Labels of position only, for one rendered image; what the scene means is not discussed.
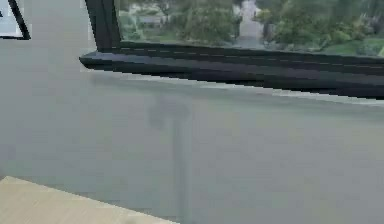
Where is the black framed wall picture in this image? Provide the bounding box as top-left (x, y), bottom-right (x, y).
top-left (0, 0), bottom-right (32, 41)

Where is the black framed window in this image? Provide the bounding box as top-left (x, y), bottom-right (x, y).
top-left (79, 0), bottom-right (384, 100)

